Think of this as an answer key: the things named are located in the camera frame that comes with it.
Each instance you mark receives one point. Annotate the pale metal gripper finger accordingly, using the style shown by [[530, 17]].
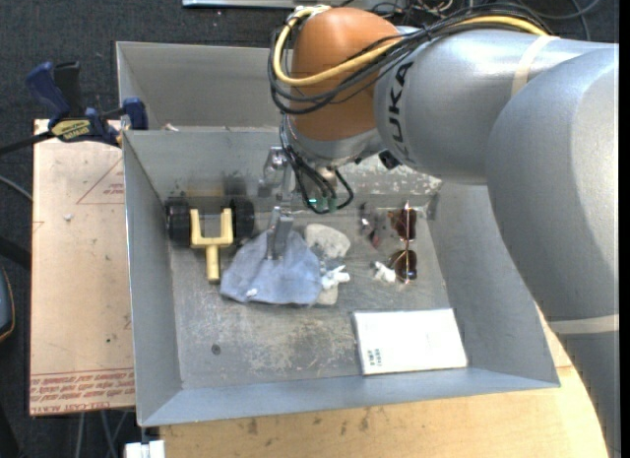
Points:
[[284, 239], [274, 222]]

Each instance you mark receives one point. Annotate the blue-grey cloth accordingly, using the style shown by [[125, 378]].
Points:
[[275, 279]]

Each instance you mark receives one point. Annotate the pale grey stone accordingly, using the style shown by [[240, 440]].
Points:
[[327, 239]]

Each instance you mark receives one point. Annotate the small white toy figure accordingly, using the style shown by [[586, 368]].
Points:
[[336, 277]]

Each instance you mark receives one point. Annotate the small grey toy animal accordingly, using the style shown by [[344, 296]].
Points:
[[372, 232]]

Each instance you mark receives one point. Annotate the grey metal bin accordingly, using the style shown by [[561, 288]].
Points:
[[275, 343]]

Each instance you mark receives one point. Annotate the small white plastic piece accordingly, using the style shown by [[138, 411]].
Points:
[[384, 273]]

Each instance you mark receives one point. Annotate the brown-lens sunglasses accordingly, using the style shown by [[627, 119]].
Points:
[[406, 264]]

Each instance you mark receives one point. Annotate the white flat box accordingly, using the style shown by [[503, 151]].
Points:
[[411, 340]]

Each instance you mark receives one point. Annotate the brown cardboard board red print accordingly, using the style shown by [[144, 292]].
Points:
[[79, 274]]

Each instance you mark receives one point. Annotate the black cylinder on white bracket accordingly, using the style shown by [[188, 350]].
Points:
[[389, 159]]

